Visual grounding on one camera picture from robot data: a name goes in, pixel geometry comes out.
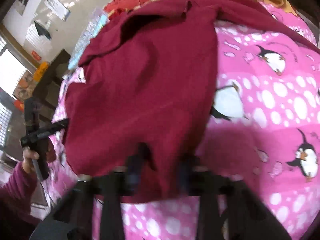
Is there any maroon red sweater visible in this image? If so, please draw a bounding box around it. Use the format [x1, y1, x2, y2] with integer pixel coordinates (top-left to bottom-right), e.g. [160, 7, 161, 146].
[64, 0, 316, 203]

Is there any wall calendar poster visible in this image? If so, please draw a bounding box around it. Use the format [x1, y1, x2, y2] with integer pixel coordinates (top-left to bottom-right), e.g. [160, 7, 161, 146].
[44, 0, 71, 22]

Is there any red wall sticker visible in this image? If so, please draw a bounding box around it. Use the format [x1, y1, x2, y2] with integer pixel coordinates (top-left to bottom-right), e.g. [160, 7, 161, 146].
[31, 50, 42, 62]

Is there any clear printed plastic bag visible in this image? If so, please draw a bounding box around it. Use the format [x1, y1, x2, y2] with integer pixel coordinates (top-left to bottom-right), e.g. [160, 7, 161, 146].
[68, 8, 109, 70]

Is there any red ruffled pillow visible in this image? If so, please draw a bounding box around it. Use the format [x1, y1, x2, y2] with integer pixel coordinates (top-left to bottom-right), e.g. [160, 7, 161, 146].
[104, 0, 150, 14]

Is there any yellow box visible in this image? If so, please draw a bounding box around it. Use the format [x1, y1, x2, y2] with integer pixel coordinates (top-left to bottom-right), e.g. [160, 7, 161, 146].
[33, 61, 50, 82]

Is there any person's left hand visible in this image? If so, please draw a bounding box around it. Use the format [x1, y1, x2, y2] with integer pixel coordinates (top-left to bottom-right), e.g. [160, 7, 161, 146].
[22, 140, 56, 175]

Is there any pink penguin quilt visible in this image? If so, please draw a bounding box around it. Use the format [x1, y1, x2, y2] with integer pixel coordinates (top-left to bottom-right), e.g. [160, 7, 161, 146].
[41, 0, 320, 240]

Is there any dark hanging cloth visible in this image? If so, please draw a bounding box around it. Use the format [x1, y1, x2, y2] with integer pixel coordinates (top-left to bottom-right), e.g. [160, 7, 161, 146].
[34, 21, 52, 40]

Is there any dark wooden side table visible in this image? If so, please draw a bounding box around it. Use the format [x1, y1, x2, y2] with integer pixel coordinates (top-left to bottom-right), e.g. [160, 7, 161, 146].
[33, 49, 71, 122]

